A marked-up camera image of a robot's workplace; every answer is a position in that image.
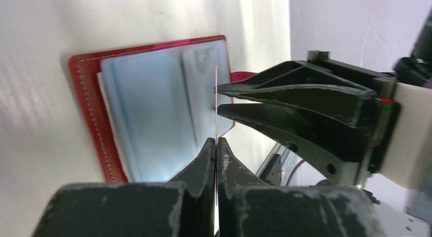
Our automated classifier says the white credit card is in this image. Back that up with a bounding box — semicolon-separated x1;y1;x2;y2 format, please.
214;65;219;233

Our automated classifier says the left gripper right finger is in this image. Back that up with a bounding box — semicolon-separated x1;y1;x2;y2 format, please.
217;138;385;236

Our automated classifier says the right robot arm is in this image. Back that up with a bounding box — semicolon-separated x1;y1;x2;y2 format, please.
217;17;431;221

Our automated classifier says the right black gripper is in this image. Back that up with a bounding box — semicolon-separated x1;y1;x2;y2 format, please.
217;51;400;185

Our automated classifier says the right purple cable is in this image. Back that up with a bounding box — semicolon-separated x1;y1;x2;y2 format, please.
286;159;306;187

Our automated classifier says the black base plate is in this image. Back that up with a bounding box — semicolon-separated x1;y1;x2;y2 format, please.
256;153;283;186

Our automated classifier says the red leather card holder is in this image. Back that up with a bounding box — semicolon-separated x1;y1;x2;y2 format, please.
68;35;252;182

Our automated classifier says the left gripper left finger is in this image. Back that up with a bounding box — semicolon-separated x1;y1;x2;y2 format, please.
33;138;216;236

